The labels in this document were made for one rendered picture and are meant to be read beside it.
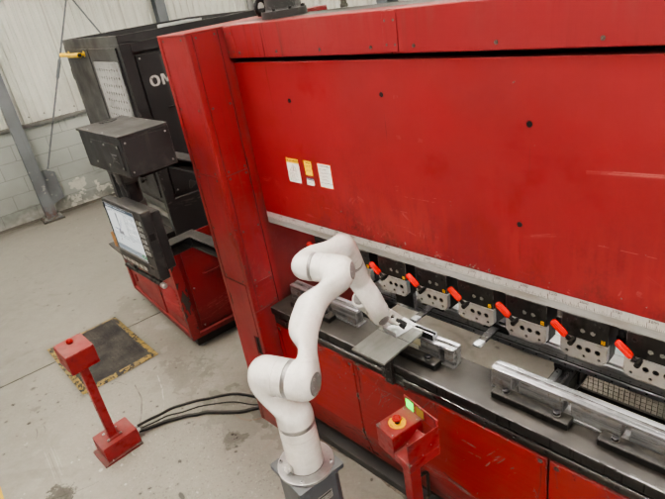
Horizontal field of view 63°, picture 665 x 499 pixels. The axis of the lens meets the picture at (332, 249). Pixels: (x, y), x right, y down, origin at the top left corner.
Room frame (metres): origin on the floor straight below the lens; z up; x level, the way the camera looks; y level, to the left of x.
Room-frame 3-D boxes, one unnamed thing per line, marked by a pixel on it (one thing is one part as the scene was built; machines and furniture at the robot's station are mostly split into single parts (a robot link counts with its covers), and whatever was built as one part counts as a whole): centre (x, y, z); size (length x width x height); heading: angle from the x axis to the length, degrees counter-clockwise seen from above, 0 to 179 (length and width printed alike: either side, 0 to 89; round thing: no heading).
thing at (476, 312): (1.72, -0.52, 1.26); 0.15 x 0.09 x 0.17; 41
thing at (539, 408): (1.51, -0.63, 0.89); 0.30 x 0.05 x 0.03; 41
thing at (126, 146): (2.65, 0.90, 1.53); 0.51 x 0.25 x 0.85; 40
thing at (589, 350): (1.42, -0.78, 1.26); 0.15 x 0.09 x 0.17; 41
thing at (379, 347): (1.91, -0.17, 1.00); 0.26 x 0.18 x 0.01; 131
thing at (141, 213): (2.56, 0.94, 1.42); 0.45 x 0.12 x 0.36; 40
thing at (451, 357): (1.97, -0.32, 0.92); 0.39 x 0.06 x 0.10; 41
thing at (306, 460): (1.32, 0.20, 1.09); 0.19 x 0.19 x 0.18
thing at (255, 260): (2.86, 0.22, 1.15); 0.85 x 0.25 x 2.30; 131
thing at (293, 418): (1.33, 0.23, 1.30); 0.19 x 0.12 x 0.24; 61
